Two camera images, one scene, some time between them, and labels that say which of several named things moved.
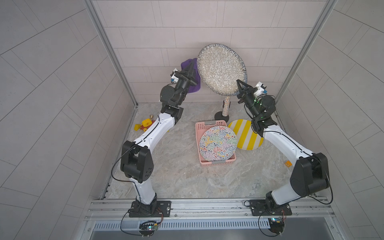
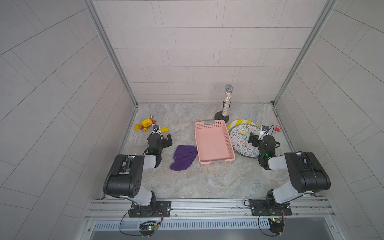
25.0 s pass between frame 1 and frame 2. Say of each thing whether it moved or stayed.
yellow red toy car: stayed
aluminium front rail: stayed
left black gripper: moved
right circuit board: stayed
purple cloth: moved
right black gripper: moved
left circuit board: stayed
